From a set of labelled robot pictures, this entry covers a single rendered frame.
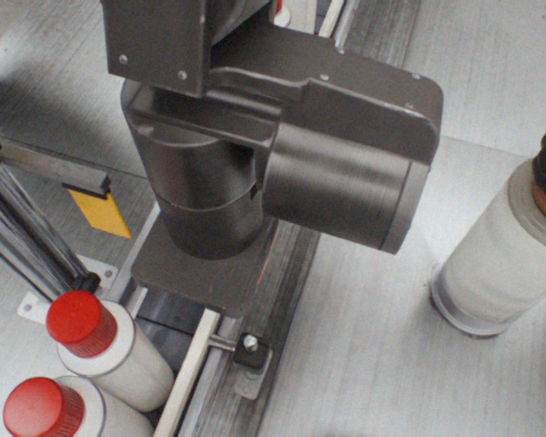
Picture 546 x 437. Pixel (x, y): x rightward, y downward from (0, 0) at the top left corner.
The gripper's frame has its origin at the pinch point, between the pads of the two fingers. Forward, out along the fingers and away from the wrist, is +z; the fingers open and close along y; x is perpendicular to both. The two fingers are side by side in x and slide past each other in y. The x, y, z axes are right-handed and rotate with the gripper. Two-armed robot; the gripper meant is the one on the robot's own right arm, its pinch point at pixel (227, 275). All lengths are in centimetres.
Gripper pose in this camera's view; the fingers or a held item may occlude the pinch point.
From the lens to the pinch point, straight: 37.1
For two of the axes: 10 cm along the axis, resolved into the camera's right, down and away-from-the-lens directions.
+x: -9.4, -2.8, 1.7
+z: 0.1, 4.9, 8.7
